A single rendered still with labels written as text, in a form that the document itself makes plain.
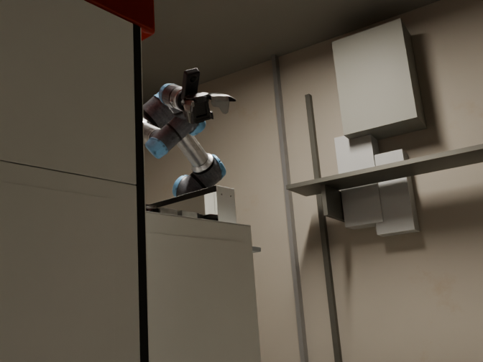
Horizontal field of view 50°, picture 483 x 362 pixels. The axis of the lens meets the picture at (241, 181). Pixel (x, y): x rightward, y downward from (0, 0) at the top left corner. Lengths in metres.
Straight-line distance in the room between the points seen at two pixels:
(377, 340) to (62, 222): 3.17
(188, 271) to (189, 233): 0.11
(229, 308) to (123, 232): 0.60
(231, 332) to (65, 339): 0.71
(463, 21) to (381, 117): 0.96
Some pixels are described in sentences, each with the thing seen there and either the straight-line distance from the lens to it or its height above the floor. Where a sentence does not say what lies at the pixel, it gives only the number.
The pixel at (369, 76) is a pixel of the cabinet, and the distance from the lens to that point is 3.93.
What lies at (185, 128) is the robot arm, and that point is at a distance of 1.79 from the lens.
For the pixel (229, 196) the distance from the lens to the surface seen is 1.79.
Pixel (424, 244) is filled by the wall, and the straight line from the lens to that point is 3.86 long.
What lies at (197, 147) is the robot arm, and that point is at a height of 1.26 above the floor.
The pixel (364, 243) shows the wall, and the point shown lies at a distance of 3.97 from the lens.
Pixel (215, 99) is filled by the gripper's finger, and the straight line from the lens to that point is 1.59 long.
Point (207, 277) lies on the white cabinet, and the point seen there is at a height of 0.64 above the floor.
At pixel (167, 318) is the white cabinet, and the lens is 1.44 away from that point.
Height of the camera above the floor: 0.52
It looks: 15 degrees up
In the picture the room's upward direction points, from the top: 4 degrees counter-clockwise
